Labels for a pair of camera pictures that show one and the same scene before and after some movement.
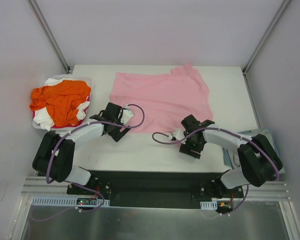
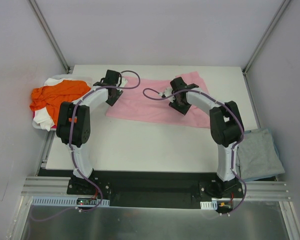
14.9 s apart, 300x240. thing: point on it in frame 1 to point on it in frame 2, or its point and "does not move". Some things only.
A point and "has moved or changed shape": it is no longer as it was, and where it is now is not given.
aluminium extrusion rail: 36,186 does not move
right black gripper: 190,149 to 180,107
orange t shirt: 62,100 does not move
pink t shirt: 166,98 has moved or changed shape
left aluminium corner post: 50,36 does not move
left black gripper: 120,132 to 115,97
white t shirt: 42,117 does not move
